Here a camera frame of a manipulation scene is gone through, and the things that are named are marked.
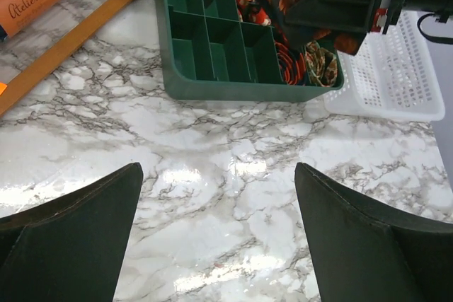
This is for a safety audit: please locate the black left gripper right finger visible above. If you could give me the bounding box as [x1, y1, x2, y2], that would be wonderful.
[294, 163, 452, 301]

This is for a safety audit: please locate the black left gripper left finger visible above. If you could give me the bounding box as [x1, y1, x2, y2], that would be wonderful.
[1, 163, 144, 301]

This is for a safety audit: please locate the rolled beige patterned tie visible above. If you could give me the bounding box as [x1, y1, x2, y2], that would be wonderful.
[304, 41, 338, 87]

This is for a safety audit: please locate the rolled orange black tie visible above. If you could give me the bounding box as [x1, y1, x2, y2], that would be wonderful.
[275, 42, 308, 86]

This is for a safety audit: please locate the white plastic basket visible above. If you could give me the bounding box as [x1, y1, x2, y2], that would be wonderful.
[323, 11, 445, 122]

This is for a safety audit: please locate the rolled tie top compartment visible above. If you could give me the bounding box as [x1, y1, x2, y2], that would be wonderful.
[236, 0, 271, 26]

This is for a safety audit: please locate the green compartment organizer tray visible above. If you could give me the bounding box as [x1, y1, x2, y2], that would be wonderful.
[156, 0, 344, 103]

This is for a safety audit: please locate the lower orange sponge box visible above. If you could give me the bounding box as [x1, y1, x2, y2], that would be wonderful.
[0, 83, 8, 95]

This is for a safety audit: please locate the wooden three-tier rack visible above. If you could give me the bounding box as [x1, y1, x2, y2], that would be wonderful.
[1, 0, 133, 115]

